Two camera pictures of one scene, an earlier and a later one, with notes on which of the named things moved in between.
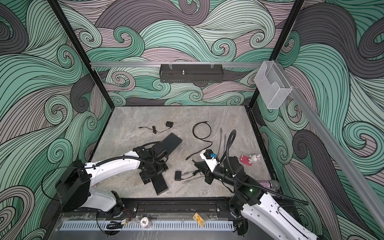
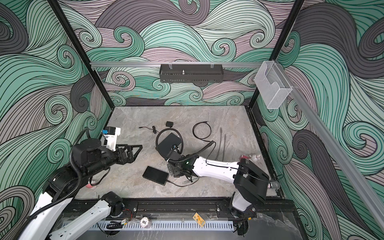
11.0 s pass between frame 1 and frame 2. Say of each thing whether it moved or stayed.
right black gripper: moved
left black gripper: moved
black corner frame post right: stayed
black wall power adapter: stayed
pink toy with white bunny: stayed
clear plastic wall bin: stayed
